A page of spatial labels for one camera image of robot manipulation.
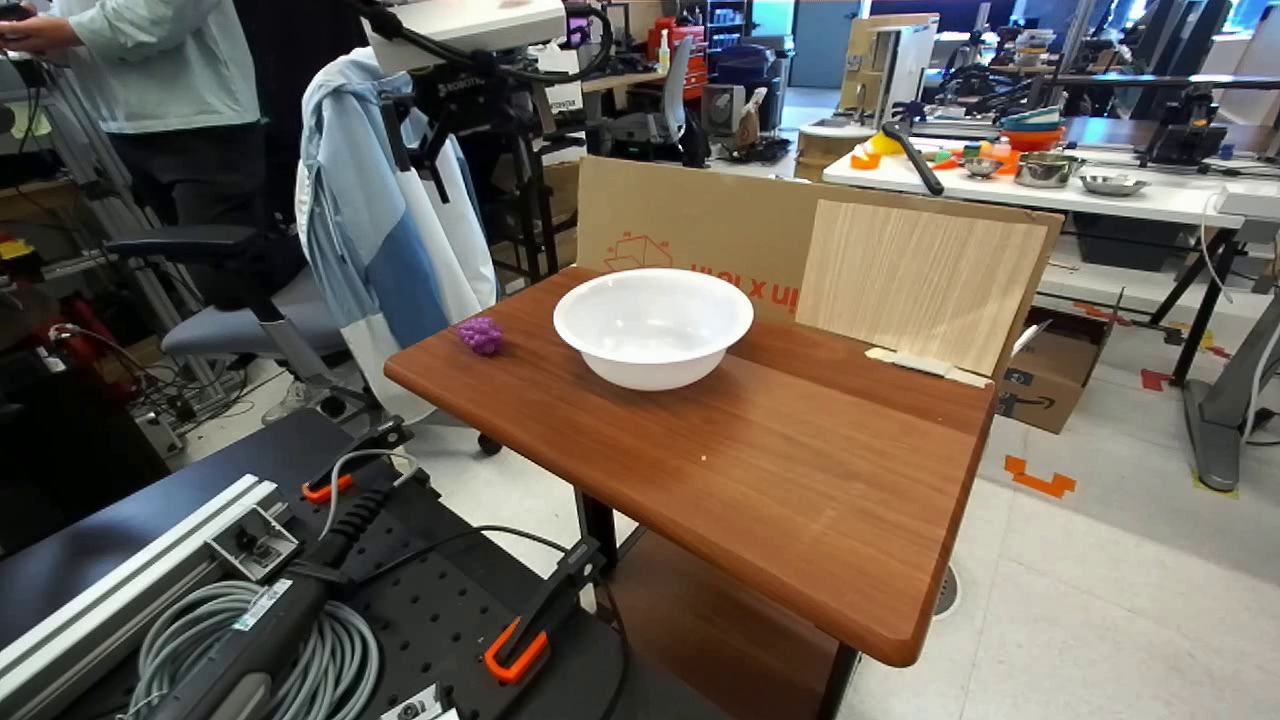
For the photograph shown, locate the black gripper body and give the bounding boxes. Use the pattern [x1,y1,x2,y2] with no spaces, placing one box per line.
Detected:
[397,51,539,138]

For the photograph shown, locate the purple toy grape bunch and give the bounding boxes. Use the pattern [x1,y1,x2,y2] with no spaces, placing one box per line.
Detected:
[457,317,506,358]

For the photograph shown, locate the white plastic bowl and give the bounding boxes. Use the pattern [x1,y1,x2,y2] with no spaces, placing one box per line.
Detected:
[548,265,758,394]

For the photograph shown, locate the metal bowl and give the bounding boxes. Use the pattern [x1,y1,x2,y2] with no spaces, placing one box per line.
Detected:
[1075,164,1149,205]
[1016,151,1075,191]

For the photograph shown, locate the operator hand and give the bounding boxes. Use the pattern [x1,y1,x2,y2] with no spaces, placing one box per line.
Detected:
[0,11,84,59]

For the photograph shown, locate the blue white hanging jacket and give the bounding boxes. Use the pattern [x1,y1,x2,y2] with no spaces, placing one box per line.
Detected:
[292,48,505,427]

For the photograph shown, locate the person in light shirt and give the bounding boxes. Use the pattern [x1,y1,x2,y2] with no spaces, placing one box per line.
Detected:
[35,0,262,138]

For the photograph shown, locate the grey office chair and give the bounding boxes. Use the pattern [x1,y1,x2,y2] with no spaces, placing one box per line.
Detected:
[100,219,352,406]

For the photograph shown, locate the brown cardboard sheet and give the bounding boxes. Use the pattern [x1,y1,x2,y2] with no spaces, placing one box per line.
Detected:
[572,154,822,325]

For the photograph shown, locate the tall upright cardboard box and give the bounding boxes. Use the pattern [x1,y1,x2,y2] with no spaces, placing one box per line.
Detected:
[834,11,945,132]

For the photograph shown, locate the black perforated base board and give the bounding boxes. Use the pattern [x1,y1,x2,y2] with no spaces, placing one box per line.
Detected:
[254,465,630,720]

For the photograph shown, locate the long black bar clamp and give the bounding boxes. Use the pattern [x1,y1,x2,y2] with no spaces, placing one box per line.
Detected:
[145,453,408,720]

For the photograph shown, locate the light plywood panel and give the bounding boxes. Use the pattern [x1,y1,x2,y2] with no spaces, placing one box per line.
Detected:
[791,187,1066,384]

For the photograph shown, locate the red blue round container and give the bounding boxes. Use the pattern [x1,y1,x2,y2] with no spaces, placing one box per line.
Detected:
[998,113,1070,154]

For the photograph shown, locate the open cardboard box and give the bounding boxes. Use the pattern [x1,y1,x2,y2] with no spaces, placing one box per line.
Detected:
[995,304,1118,439]

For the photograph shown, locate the black clamp orange handle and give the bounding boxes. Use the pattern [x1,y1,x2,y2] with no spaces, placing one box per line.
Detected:
[481,537,607,690]

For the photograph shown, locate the aluminium profile rail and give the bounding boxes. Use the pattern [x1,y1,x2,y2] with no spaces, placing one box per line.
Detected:
[0,473,289,720]

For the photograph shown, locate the grey coiled cable bundle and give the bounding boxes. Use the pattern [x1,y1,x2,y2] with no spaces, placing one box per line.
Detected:
[122,577,382,720]

